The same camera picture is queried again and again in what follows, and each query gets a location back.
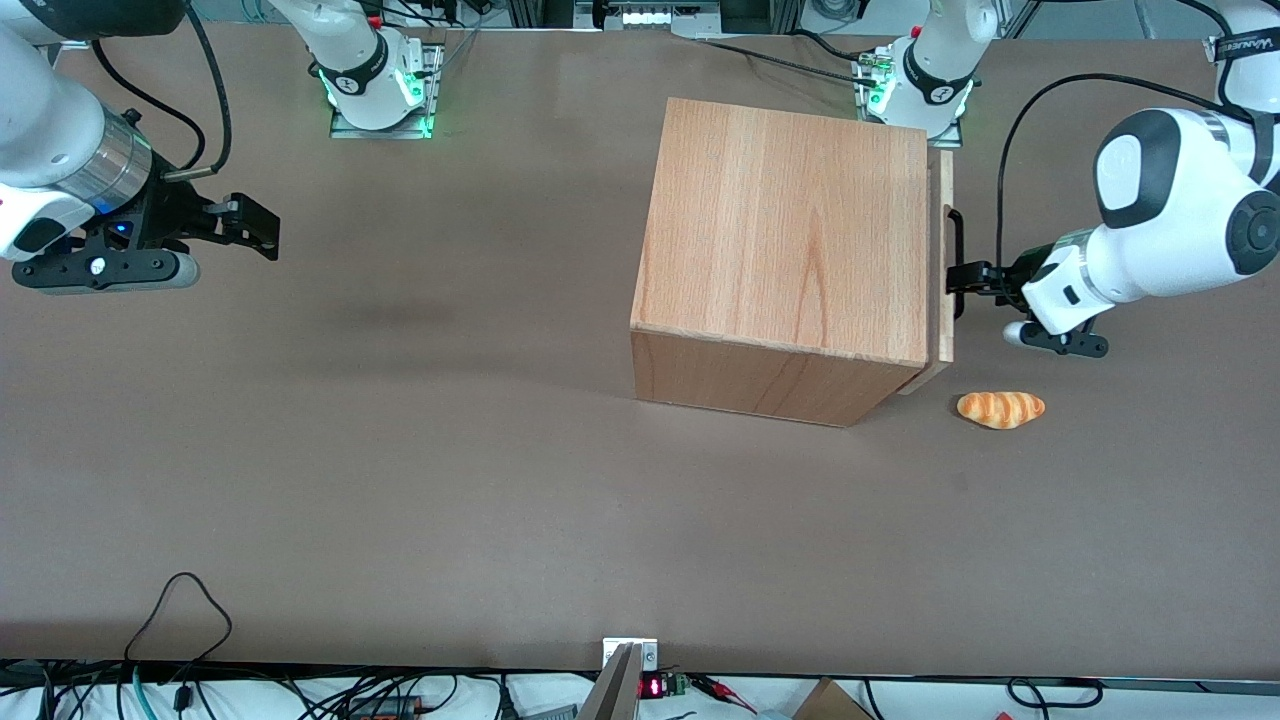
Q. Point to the red digit display module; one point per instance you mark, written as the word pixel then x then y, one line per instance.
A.
pixel 655 686

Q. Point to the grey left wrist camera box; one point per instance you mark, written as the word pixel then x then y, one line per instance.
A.
pixel 1060 342

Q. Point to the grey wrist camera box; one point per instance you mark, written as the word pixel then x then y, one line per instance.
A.
pixel 100 270
pixel 1060 342

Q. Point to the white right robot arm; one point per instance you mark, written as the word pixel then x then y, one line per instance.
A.
pixel 50 110

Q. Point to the light wooden cabinet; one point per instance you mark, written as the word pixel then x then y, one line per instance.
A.
pixel 790 230

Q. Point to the white lit power strip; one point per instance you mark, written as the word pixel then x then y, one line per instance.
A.
pixel 650 15

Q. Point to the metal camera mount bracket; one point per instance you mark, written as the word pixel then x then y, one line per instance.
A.
pixel 625 675

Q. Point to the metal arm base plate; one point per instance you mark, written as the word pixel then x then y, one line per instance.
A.
pixel 430 90
pixel 860 90

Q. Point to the golden toy bread roll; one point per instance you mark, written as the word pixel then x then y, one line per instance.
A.
pixel 1000 408

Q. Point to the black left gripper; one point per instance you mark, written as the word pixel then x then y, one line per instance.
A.
pixel 1022 274

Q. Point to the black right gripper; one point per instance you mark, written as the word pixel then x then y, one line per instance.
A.
pixel 163 221

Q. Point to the light wooden drawer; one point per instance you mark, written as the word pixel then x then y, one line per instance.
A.
pixel 941 345

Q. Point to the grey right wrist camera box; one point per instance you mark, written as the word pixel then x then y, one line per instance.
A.
pixel 100 270

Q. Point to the brown cardboard piece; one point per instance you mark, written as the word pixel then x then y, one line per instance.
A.
pixel 830 705

